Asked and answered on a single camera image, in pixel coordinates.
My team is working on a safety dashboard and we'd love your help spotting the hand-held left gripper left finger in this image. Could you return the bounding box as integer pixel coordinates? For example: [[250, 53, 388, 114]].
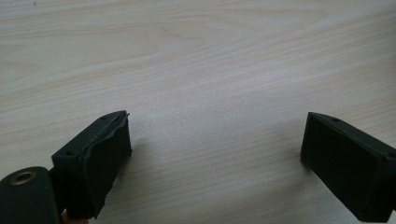
[[50, 109, 133, 220]]

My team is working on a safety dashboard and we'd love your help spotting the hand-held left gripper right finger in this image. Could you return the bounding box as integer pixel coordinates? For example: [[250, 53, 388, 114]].
[[300, 111, 396, 224]]

